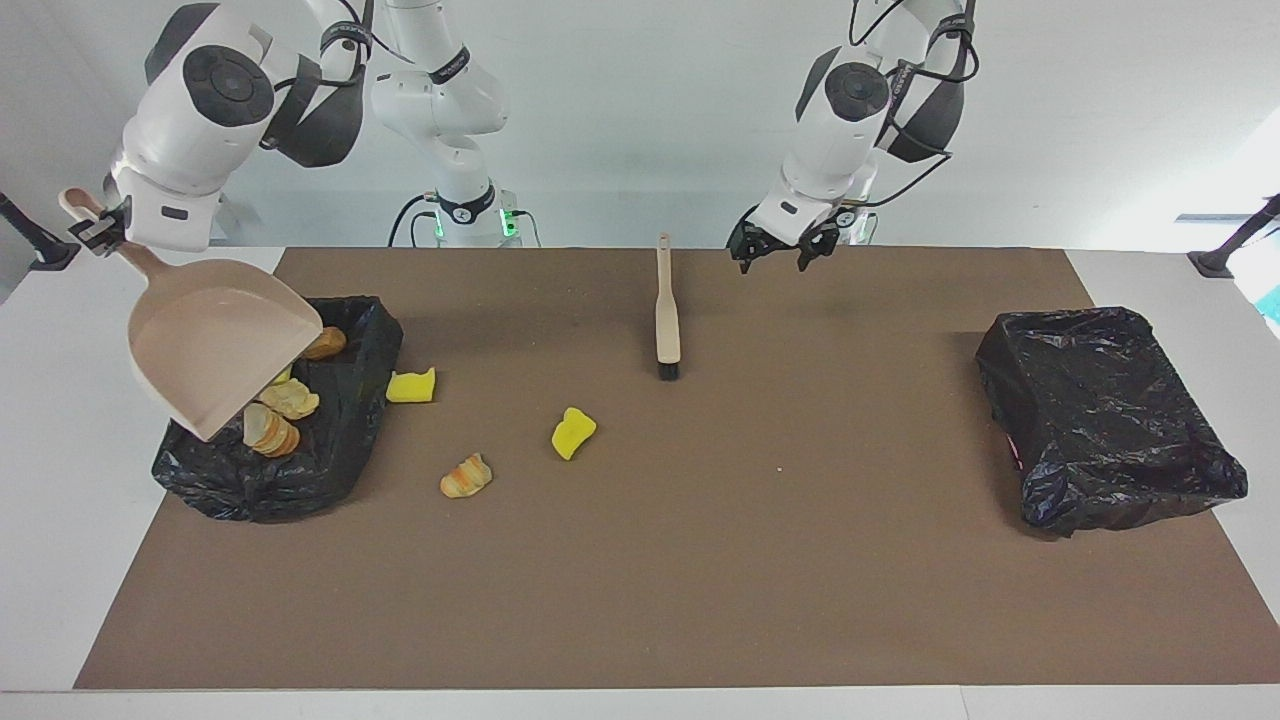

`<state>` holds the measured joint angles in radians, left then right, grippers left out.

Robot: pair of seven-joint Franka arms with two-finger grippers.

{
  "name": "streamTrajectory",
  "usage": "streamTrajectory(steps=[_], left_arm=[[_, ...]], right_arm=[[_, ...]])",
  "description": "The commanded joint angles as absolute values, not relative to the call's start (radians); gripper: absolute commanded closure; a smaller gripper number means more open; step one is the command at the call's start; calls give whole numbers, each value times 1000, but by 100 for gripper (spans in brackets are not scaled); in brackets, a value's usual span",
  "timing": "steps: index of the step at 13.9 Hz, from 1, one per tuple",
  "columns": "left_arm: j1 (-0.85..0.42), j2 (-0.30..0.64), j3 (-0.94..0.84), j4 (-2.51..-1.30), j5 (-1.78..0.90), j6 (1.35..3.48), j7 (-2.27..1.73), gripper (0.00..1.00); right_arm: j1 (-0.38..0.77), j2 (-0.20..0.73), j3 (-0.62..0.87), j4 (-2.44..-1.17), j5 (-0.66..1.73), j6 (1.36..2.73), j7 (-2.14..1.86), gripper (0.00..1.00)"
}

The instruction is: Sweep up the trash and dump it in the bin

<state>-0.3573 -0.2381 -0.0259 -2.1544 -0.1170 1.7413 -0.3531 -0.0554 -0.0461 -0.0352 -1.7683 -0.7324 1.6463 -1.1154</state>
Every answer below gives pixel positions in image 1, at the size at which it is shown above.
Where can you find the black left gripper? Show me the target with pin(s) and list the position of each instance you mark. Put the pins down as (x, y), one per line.
(780, 238)

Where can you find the beige brush with black bristles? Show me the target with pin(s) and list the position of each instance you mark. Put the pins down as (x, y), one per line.
(667, 320)

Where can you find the small striped bread roll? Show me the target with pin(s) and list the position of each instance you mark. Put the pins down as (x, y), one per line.
(465, 478)

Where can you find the black clamp stand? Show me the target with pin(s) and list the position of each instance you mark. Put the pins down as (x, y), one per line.
(1225, 255)
(45, 250)

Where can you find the black trash bag bin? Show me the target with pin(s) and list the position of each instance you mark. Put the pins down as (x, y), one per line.
(1110, 430)
(340, 440)

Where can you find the beige plastic dustpan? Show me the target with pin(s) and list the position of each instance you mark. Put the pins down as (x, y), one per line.
(210, 350)

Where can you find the pale bread piece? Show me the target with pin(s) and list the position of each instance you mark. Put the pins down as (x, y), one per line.
(292, 398)

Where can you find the brown table mat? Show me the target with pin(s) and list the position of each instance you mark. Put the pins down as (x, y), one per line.
(640, 620)

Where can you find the yellow sponge piece with notch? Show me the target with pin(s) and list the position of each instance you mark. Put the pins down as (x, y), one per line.
(410, 388)

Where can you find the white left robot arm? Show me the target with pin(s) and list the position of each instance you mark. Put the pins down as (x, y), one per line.
(840, 110)

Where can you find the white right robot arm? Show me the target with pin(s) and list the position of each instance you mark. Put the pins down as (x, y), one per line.
(200, 110)

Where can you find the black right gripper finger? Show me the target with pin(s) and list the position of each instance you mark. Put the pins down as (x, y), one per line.
(100, 228)

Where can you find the irregular yellow sponge chunk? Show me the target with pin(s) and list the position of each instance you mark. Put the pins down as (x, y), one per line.
(572, 434)

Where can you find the small yellow sponge piece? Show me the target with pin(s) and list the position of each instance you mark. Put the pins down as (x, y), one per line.
(283, 377)

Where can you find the brown fried croquette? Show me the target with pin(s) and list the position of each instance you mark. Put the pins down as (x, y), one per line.
(326, 343)

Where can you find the large striped bread roll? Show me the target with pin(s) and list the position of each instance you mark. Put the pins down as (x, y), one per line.
(270, 432)

